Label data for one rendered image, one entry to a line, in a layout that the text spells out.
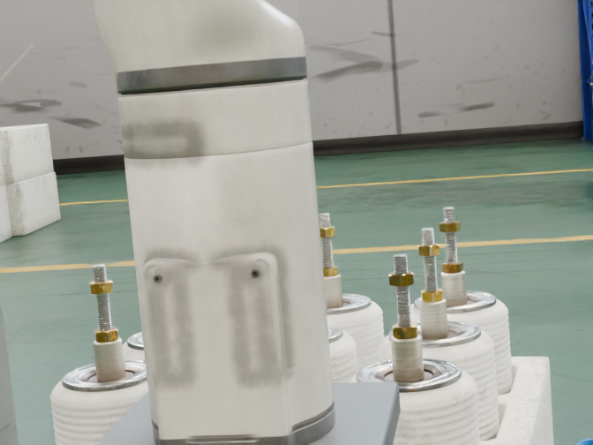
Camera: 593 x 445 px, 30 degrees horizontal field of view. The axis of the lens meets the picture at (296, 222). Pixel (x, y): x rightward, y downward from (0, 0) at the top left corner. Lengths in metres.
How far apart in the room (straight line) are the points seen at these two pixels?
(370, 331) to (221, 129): 0.56
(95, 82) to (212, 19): 5.91
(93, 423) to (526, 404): 0.36
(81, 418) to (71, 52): 5.64
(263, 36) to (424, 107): 5.54
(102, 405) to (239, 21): 0.42
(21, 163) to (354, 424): 3.41
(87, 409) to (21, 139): 3.13
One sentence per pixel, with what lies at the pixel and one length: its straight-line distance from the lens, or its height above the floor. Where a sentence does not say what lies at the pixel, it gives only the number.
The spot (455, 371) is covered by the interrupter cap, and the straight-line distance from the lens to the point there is 0.80.
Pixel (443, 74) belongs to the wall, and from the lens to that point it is 6.03.
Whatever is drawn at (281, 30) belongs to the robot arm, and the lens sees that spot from 0.51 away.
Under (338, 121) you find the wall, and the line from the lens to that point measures 6.08.
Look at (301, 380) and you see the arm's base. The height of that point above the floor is 0.33.
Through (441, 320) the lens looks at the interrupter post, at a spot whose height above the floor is 0.27.
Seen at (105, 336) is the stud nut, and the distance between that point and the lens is 0.86.
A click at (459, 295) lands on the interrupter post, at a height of 0.26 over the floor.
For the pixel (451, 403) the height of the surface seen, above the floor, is 0.24.
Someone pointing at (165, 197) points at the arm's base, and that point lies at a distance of 0.50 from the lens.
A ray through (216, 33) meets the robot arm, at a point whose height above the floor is 0.49.
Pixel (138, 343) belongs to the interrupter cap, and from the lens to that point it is 0.97.
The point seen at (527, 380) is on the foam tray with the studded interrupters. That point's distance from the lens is 1.03.
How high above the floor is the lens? 0.48
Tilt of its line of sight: 8 degrees down
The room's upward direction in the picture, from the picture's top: 5 degrees counter-clockwise
